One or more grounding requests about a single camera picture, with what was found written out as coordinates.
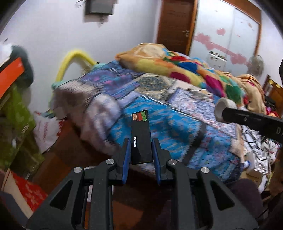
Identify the frosted sliding wardrobe with hearts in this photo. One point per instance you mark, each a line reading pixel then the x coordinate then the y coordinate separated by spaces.
pixel 222 28

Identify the orange cardboard box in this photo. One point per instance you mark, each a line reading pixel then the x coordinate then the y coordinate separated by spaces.
pixel 10 74

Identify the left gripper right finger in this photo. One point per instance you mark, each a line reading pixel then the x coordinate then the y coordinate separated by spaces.
pixel 199 199

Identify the brown wooden door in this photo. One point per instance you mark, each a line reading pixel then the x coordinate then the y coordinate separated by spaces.
pixel 176 25

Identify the blue patchwork bed sheet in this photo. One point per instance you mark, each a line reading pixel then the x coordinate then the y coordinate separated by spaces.
pixel 105 102

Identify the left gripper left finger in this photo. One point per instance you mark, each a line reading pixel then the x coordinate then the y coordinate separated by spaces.
pixel 83 200

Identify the yellow foam tube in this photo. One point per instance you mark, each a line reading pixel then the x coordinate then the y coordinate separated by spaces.
pixel 75 56

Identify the colourful heart pattern blanket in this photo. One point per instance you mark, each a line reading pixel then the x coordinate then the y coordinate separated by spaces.
pixel 157 59

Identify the standing electric fan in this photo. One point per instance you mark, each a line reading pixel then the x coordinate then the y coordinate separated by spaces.
pixel 255 65

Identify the green leaf pattern bag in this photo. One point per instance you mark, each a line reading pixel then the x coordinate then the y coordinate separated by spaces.
pixel 19 150

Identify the white cloth on pile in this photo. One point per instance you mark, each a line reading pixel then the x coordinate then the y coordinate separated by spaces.
pixel 6 50

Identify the white small cabinet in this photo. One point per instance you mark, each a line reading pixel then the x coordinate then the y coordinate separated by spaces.
pixel 216 61

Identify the white plastic shopping bag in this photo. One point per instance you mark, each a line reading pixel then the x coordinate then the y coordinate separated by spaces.
pixel 47 131

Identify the white tape roll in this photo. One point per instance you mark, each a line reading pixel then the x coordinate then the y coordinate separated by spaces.
pixel 222 104

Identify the wooden headboard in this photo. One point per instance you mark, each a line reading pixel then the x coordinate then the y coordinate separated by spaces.
pixel 273 94

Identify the black trainer box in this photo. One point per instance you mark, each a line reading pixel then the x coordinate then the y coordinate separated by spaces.
pixel 141 150

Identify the black wall box under television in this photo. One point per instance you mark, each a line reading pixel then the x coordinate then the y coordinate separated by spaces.
pixel 100 7

